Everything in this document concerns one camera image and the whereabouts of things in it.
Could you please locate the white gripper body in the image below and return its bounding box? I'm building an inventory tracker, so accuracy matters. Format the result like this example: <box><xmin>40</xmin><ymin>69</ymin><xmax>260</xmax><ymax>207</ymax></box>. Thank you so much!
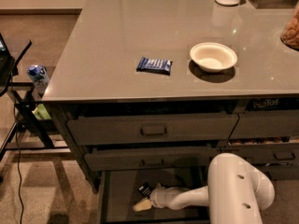
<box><xmin>149</xmin><ymin>187</ymin><xmax>175</xmax><ymax>208</ymax></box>

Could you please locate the black rxbar chocolate bar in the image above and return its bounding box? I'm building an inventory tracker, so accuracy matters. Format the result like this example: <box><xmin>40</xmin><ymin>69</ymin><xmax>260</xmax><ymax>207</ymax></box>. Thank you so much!
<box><xmin>138</xmin><ymin>182</ymin><xmax>152</xmax><ymax>198</ymax></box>

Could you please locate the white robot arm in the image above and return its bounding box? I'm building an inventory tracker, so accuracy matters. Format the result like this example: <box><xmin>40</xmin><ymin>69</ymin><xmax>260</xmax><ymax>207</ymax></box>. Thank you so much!
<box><xmin>133</xmin><ymin>153</ymin><xmax>275</xmax><ymax>224</ymax></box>

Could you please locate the open bottom grey drawer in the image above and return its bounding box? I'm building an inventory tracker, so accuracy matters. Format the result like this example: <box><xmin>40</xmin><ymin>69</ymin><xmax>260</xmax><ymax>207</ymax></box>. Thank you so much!
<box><xmin>99</xmin><ymin>168</ymin><xmax>209</xmax><ymax>224</ymax></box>

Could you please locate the middle left grey drawer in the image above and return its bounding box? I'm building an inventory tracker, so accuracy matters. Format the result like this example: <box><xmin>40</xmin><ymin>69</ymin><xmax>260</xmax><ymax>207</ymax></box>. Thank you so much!
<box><xmin>84</xmin><ymin>147</ymin><xmax>219</xmax><ymax>171</ymax></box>

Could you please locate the top left grey drawer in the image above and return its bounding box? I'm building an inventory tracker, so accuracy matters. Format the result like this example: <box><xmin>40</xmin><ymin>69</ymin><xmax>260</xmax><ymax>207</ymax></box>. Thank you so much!
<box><xmin>67</xmin><ymin>113</ymin><xmax>238</xmax><ymax>146</ymax></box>

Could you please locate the middle right grey drawer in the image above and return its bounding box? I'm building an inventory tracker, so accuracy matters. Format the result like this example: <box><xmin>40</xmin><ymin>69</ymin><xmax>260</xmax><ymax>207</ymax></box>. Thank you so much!
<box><xmin>220</xmin><ymin>144</ymin><xmax>299</xmax><ymax>165</ymax></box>

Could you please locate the grey counter cabinet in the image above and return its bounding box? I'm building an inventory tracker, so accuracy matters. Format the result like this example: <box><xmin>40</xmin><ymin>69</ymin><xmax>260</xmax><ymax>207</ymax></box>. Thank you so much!
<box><xmin>43</xmin><ymin>0</ymin><xmax>299</xmax><ymax>188</ymax></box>

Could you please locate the bottom right grey drawer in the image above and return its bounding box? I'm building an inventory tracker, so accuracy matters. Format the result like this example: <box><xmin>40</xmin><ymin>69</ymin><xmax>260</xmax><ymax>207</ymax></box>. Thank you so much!
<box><xmin>264</xmin><ymin>165</ymin><xmax>299</xmax><ymax>180</ymax></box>

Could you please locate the top right grey drawer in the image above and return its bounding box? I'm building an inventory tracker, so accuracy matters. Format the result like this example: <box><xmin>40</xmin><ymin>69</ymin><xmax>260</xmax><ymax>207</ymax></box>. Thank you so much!
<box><xmin>230</xmin><ymin>110</ymin><xmax>299</xmax><ymax>139</ymax></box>

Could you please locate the black snack bag in drawer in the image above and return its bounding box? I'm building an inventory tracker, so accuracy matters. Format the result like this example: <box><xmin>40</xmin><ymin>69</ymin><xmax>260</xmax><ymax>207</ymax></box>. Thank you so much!
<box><xmin>246</xmin><ymin>98</ymin><xmax>299</xmax><ymax>111</ymax></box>

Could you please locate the blue candy bar wrapper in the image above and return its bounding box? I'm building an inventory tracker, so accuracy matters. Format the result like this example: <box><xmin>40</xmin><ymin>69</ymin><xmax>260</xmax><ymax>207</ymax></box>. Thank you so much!
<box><xmin>136</xmin><ymin>57</ymin><xmax>172</xmax><ymax>75</ymax></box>

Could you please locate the green packet on cart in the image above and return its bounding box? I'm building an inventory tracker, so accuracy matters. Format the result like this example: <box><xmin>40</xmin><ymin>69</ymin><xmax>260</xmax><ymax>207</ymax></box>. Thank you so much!
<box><xmin>33</xmin><ymin>104</ymin><xmax>50</xmax><ymax>120</ymax></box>

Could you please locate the white paper bowl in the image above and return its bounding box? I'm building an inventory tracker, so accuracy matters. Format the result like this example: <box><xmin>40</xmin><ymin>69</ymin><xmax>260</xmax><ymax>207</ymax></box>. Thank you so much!
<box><xmin>190</xmin><ymin>42</ymin><xmax>237</xmax><ymax>73</ymax></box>

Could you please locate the black side cart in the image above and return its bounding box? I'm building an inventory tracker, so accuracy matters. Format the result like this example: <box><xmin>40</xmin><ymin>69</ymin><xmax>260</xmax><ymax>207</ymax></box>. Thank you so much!
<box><xmin>0</xmin><ymin>35</ymin><xmax>67</xmax><ymax>158</ymax></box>

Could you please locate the glass jar of nuts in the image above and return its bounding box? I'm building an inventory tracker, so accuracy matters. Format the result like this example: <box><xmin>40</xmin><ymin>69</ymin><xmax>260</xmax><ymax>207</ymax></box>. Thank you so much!
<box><xmin>280</xmin><ymin>1</ymin><xmax>299</xmax><ymax>50</ymax></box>

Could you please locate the black power cable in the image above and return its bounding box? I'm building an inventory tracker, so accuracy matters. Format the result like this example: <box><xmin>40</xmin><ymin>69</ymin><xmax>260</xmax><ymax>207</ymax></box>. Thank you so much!
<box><xmin>12</xmin><ymin>103</ymin><xmax>26</xmax><ymax>224</ymax></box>

